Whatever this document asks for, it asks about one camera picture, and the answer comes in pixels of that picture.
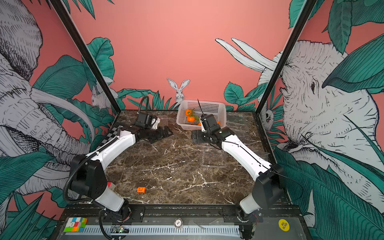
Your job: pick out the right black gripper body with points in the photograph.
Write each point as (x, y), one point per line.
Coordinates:
(210, 137)

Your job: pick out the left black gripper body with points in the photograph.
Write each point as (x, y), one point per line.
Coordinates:
(152, 134)

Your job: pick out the orange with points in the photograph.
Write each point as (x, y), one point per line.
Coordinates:
(190, 119)

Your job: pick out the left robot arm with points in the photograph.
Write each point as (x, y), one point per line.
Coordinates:
(87, 181)

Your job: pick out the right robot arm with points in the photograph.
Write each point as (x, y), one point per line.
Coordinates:
(269, 179)

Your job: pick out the black white checkerboard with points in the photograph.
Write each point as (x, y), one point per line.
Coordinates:
(110, 135)

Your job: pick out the small orange block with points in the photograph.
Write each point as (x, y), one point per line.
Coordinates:
(141, 190)

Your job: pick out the small circuit board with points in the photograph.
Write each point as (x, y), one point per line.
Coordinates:
(120, 230)

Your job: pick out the yellow round sticker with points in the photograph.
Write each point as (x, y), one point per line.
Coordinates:
(284, 225)

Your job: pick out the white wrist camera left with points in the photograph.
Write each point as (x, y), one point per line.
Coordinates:
(155, 122)

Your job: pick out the colourful cube on rail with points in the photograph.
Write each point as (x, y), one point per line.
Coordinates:
(77, 225)

